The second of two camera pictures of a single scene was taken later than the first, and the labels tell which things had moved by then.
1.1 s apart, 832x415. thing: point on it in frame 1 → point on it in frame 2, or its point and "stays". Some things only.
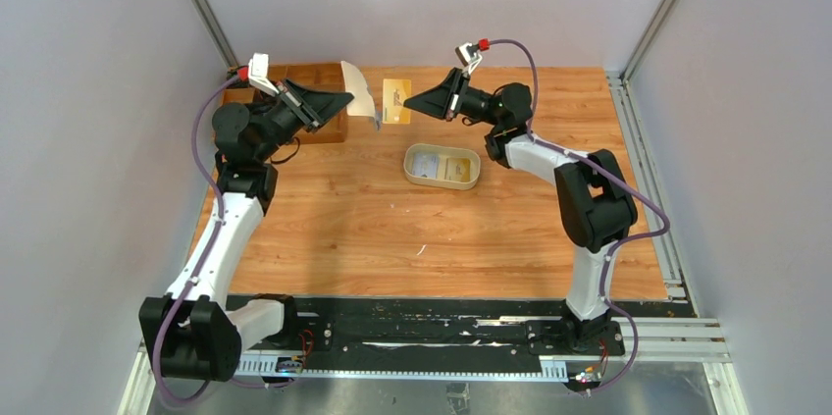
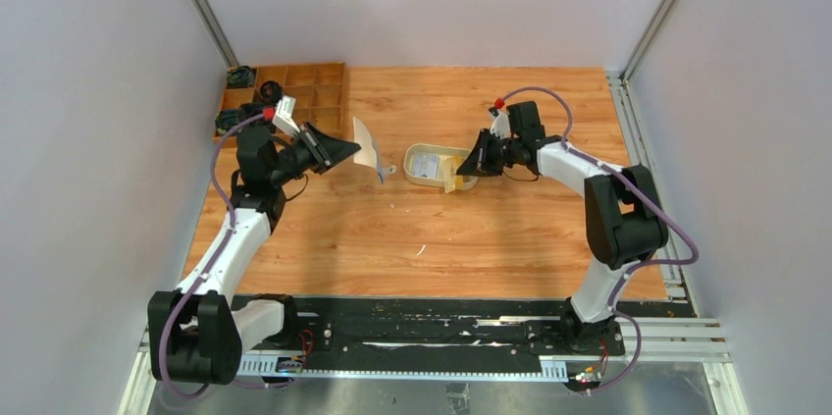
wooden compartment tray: x=238 y=88 stays
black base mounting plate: x=467 y=327 stays
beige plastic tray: x=451 y=168 stays
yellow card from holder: x=394 y=92 → x=452 y=181
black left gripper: x=311 y=107 → x=325 y=150
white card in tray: x=425 y=165 stays
